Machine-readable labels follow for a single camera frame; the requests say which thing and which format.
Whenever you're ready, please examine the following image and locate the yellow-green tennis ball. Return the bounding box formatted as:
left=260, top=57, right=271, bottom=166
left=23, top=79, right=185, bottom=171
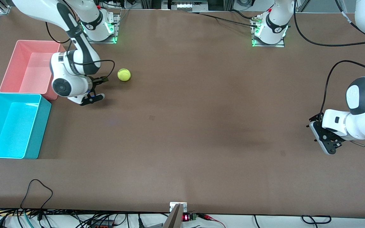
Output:
left=117, top=68, right=131, bottom=82

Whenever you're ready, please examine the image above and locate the pink plastic bin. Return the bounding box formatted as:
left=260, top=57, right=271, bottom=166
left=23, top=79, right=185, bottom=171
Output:
left=0, top=40, right=67, bottom=100

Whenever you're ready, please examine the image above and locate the blue plastic bin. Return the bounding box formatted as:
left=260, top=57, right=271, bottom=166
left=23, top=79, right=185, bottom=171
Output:
left=0, top=93, right=52, bottom=159

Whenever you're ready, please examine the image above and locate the metal box with white lights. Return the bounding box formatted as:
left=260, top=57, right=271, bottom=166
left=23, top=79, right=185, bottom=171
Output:
left=162, top=0, right=209, bottom=11

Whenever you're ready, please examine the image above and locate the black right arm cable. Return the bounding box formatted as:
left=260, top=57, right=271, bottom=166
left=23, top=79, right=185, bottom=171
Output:
left=45, top=21, right=116, bottom=81

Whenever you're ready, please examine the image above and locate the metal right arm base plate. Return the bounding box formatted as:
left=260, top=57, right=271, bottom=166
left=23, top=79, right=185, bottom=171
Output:
left=84, top=13, right=120, bottom=44

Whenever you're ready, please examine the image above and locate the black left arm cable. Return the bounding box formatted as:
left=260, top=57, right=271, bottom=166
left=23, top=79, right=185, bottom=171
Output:
left=293, top=0, right=365, bottom=148

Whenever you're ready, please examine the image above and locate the black flat looped cable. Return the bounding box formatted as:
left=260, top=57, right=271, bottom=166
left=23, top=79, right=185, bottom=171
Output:
left=301, top=215, right=332, bottom=224

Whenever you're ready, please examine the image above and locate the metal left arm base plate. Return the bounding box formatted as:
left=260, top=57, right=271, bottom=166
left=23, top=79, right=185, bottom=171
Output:
left=251, top=16, right=286, bottom=48

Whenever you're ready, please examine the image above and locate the thin black looped cable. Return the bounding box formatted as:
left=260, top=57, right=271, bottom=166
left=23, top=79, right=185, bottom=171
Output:
left=20, top=179, right=54, bottom=212

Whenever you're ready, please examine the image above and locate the black cable to arm base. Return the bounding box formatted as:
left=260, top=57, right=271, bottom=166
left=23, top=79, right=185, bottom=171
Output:
left=187, top=11, right=260, bottom=28

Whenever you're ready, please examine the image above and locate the red clip wire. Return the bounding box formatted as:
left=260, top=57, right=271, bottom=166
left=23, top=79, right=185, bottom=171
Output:
left=198, top=214, right=227, bottom=228

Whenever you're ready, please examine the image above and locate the grey metal camera mount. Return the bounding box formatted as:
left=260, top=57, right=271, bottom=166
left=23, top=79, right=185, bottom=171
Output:
left=163, top=202, right=188, bottom=228

